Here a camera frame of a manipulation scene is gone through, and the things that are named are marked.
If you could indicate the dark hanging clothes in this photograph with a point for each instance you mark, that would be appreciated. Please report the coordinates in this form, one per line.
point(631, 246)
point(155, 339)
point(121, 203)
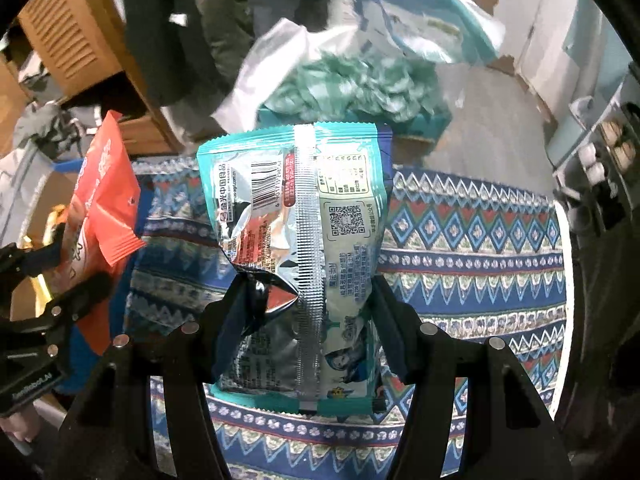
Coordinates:
point(210, 20)

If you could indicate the blue box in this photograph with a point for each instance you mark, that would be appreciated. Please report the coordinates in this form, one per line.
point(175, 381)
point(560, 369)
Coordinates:
point(85, 365)

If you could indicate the blue and white bag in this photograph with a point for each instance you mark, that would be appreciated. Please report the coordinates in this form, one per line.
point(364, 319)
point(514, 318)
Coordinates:
point(415, 20)

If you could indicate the teal snack packet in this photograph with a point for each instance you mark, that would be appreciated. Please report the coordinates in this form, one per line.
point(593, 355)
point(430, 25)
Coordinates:
point(340, 200)

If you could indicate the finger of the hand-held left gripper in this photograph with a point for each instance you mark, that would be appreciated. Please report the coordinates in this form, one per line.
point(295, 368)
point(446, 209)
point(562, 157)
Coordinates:
point(30, 260)
point(75, 300)

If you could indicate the patterned blue tablecloth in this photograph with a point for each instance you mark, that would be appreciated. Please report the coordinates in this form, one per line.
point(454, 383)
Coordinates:
point(475, 260)

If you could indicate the white plastic bag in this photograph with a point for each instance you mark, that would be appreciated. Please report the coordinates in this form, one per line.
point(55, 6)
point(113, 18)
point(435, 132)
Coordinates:
point(270, 75)

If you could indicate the grey crumpled cloth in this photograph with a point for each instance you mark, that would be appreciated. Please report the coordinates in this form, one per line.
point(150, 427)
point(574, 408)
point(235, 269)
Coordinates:
point(45, 125)

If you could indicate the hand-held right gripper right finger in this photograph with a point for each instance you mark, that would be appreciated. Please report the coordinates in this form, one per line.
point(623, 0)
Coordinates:
point(395, 345)

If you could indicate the wooden cabinet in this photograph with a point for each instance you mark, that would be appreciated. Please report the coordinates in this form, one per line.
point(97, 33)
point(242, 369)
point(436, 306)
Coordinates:
point(65, 30)

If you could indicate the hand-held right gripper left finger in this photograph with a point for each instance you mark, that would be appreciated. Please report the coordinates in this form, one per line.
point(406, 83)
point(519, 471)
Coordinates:
point(225, 320)

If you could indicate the teal crumpled fabric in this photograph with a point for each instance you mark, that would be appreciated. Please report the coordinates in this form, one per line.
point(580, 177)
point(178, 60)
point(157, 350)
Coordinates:
point(350, 85)

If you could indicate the red snack bag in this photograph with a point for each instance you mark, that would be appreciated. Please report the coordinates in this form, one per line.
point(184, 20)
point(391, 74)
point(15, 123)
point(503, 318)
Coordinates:
point(100, 185)

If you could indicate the dark shelf unit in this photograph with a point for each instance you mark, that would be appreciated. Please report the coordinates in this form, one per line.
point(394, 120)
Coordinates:
point(600, 170)

